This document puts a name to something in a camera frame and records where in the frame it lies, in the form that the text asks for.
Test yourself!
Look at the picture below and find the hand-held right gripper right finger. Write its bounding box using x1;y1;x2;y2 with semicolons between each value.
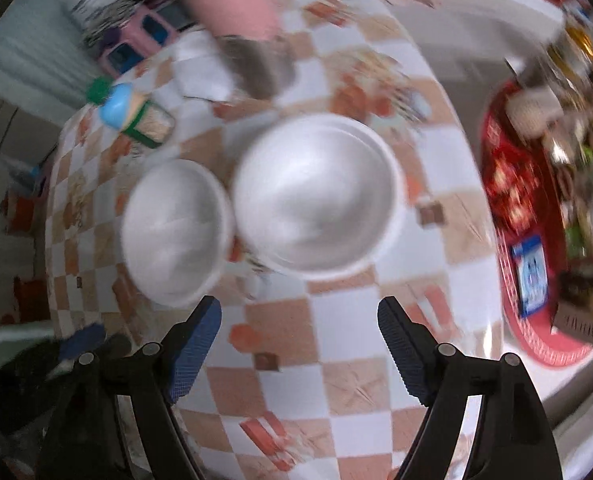
377;296;563;480

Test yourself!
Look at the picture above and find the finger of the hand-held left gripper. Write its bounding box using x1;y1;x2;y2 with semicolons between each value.
51;322;134;377

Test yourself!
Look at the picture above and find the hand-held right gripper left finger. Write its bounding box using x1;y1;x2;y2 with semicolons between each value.
36;296;223;480

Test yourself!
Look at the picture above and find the small white foam bowl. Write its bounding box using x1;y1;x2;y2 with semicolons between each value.
120;159;236;309

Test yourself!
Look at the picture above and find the large white foam bowl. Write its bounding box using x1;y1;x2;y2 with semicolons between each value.
230;113;408;282

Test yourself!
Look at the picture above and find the red plastic stool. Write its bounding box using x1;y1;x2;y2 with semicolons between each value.
13;276;53;326
0;194;38;234

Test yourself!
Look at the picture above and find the checkered printed tablecloth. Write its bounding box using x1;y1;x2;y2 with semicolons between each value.
44;0;508;480

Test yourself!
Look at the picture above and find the blue and white packet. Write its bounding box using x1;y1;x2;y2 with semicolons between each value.
511;234;551;319

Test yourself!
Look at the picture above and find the brown cardboard box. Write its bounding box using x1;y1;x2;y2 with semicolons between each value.
551;269;593;347

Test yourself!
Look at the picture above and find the red round tray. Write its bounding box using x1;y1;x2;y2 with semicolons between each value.
479;79;593;369

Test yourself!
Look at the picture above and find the toothpick jar with blue lid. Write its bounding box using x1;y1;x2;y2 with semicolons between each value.
99;82;176;149

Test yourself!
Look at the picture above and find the green pompom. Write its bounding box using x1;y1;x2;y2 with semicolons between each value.
86;77;113;107

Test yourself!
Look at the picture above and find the white paper tissue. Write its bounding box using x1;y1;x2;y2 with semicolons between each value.
170;34;233;104

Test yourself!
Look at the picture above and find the pink plastic stool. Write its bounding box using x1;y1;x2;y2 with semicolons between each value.
99;9;178;79

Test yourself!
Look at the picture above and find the zebra striped cloth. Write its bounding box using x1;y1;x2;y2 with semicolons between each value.
80;0;153;47

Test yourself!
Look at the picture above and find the pink and metal thermos flask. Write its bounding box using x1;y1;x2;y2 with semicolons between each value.
154;0;298;100

